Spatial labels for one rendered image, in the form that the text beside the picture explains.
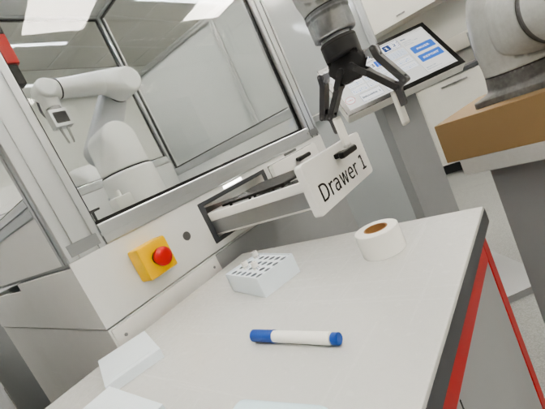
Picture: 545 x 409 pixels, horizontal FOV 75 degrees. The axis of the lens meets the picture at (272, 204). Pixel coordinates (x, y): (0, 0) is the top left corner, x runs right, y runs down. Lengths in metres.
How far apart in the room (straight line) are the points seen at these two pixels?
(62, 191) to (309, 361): 0.57
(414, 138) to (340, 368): 1.42
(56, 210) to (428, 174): 1.46
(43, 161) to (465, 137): 0.91
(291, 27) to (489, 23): 1.84
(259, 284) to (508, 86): 0.70
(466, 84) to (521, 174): 2.73
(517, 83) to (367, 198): 1.80
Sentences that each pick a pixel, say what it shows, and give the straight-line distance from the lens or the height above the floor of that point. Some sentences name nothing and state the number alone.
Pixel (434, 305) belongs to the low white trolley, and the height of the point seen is 0.76.
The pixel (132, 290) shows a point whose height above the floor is 0.84.
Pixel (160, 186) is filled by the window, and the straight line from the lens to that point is 0.89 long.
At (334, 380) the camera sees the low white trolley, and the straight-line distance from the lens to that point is 0.38.
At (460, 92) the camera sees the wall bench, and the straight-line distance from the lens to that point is 3.70.
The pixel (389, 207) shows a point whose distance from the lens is 2.63.
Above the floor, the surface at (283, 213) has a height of 0.84.
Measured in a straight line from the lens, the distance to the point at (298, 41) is 2.63.
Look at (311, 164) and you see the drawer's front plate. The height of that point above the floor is 0.92.
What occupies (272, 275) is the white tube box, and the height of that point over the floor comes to 0.79.
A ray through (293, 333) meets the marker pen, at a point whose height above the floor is 0.78.
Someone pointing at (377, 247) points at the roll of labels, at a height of 0.78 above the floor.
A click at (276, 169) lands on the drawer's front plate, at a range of 1.14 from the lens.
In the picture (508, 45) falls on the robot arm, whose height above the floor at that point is 0.97.
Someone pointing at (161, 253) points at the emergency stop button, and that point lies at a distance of 0.76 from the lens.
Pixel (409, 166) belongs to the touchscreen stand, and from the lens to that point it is 1.71.
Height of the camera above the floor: 0.99
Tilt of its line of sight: 9 degrees down
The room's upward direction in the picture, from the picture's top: 25 degrees counter-clockwise
